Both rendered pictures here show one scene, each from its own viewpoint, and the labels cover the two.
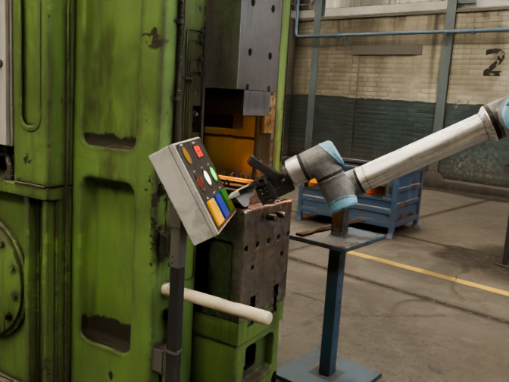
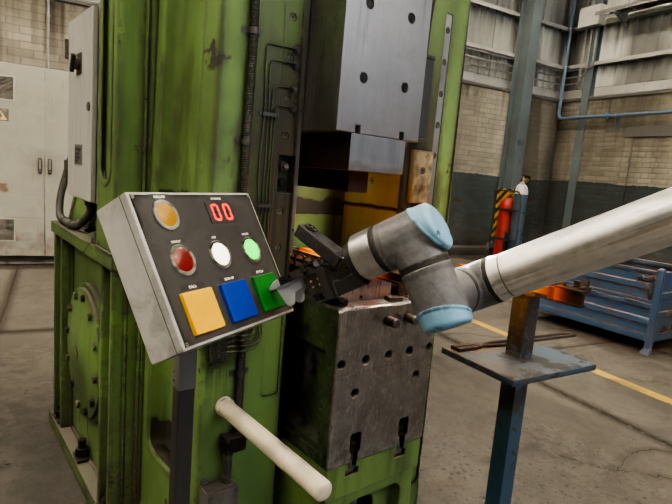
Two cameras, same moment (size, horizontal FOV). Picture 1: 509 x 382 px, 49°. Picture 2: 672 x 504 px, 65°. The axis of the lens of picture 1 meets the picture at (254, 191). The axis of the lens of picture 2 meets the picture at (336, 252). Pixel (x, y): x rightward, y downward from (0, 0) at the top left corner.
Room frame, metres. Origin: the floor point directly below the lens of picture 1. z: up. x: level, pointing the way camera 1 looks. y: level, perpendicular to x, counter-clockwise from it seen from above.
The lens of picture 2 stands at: (0.85, -0.39, 1.26)
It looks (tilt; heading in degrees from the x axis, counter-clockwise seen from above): 8 degrees down; 20
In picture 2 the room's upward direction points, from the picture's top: 5 degrees clockwise
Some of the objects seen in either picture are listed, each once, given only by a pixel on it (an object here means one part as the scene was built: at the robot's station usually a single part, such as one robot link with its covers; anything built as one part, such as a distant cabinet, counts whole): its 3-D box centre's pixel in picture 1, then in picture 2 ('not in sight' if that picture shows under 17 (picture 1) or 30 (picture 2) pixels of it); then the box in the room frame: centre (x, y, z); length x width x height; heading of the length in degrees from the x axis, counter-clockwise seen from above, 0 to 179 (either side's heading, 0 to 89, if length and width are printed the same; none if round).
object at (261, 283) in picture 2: (226, 200); (267, 292); (1.79, 0.09, 1.01); 0.07 x 0.05 x 0.07; 174
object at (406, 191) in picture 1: (359, 192); (610, 293); (6.31, -1.19, 0.36); 1.20 x 0.80 x 0.72; 54
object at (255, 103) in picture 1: (213, 100); (330, 153); (2.33, 0.19, 1.32); 0.42 x 0.20 x 0.10; 59
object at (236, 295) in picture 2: (220, 205); (237, 301); (1.69, 0.10, 1.01); 0.07 x 0.05 x 0.07; 174
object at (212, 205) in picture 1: (214, 212); (201, 311); (1.59, 0.11, 1.01); 0.07 x 0.05 x 0.07; 174
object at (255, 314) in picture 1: (216, 303); (268, 444); (1.88, 0.11, 0.62); 0.44 x 0.05 x 0.05; 59
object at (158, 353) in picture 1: (165, 356); (217, 499); (1.98, 0.30, 0.36); 0.09 x 0.07 x 0.12; 149
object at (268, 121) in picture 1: (268, 114); (420, 177); (2.56, -0.04, 1.27); 0.09 x 0.02 x 0.17; 149
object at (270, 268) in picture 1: (212, 245); (326, 349); (2.38, 0.17, 0.69); 0.56 x 0.38 x 0.45; 59
